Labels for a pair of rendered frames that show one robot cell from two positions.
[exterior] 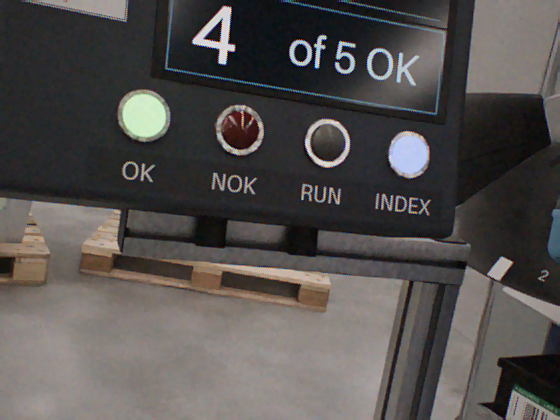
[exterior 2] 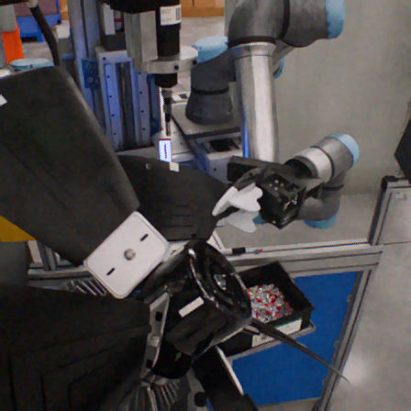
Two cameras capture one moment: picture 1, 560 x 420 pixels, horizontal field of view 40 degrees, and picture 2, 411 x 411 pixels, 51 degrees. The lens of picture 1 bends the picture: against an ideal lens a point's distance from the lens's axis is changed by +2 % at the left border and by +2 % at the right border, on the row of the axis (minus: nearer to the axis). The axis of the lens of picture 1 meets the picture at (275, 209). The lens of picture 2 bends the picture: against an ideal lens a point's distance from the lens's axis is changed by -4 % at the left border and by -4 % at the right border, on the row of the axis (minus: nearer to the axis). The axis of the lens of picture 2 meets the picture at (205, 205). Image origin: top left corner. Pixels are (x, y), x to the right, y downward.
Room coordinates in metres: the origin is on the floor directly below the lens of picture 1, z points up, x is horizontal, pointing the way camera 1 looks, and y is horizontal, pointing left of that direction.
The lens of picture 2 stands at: (1.48, -0.36, 1.60)
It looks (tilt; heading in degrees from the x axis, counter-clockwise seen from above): 35 degrees down; 192
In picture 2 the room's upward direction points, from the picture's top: straight up
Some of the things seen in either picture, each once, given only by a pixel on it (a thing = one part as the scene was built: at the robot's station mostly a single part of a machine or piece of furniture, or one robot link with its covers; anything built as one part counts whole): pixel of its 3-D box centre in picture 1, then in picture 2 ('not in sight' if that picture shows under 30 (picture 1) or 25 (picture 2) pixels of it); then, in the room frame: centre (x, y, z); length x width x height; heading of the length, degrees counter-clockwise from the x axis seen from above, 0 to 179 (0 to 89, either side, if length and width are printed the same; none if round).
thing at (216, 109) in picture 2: not in sight; (209, 99); (0.22, -0.62, 1.09); 0.15 x 0.15 x 0.10
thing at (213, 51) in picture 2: not in sight; (212, 61); (0.22, -0.62, 1.20); 0.13 x 0.12 x 0.14; 113
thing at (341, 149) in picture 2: not in sight; (330, 158); (0.68, -0.28, 1.17); 0.11 x 0.08 x 0.09; 146
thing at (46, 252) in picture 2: not in sight; (46, 248); (0.79, -0.90, 0.92); 0.03 x 0.03 x 0.12; 19
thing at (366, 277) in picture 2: not in sight; (340, 352); (0.52, -0.12, 0.39); 0.04 x 0.04 x 0.78; 19
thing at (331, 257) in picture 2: not in sight; (211, 267); (0.66, -0.52, 0.82); 0.90 x 0.04 x 0.08; 109
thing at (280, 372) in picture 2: not in sight; (210, 356); (0.66, -0.52, 0.45); 0.82 x 0.02 x 0.66; 109
